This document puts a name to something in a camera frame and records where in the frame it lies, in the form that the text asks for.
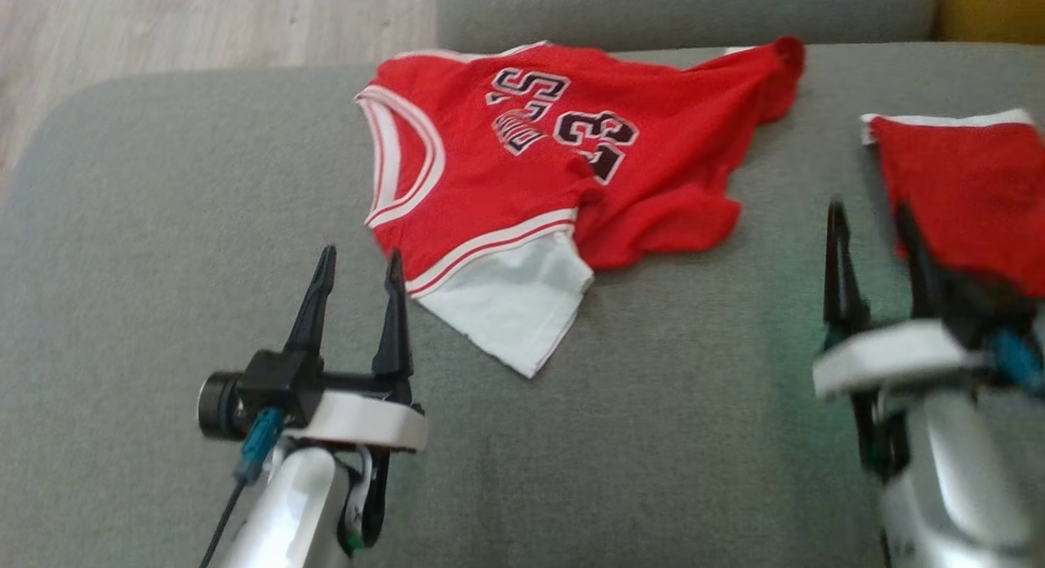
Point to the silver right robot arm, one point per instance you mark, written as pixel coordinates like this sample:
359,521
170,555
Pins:
955,486

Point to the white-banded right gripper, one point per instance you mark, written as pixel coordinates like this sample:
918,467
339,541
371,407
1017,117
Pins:
890,356

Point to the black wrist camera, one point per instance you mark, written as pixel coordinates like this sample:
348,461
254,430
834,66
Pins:
269,384
984,307

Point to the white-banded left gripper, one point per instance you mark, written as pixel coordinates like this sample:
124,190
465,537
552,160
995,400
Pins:
367,421

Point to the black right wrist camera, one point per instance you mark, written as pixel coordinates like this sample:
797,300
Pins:
984,307

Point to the red shorts white stripe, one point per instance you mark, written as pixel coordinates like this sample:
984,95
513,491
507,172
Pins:
971,193

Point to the grey fabric sofa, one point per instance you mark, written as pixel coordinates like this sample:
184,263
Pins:
653,429

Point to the red basketball jersey white sleeves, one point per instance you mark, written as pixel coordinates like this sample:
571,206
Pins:
490,193

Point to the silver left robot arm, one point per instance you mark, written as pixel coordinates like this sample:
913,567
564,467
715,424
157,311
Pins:
286,511

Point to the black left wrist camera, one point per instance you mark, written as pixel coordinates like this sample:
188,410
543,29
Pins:
269,384

